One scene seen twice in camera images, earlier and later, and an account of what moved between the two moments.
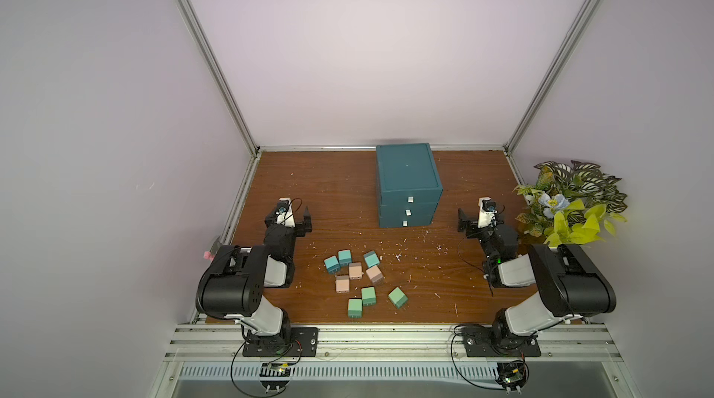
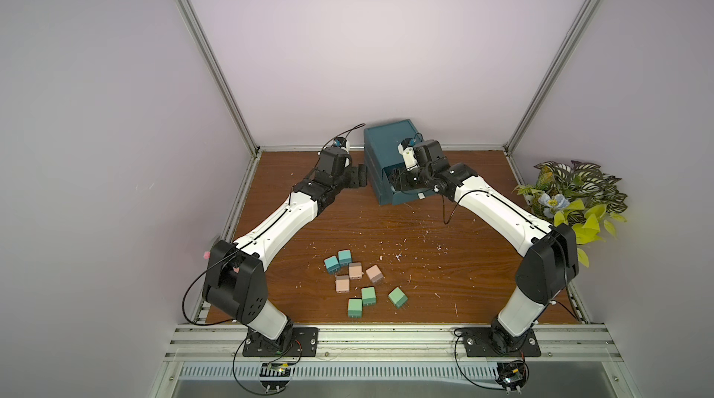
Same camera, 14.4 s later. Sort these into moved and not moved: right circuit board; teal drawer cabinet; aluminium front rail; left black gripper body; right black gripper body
Moved: right black gripper body; left black gripper body; teal drawer cabinet
Not moved: aluminium front rail; right circuit board
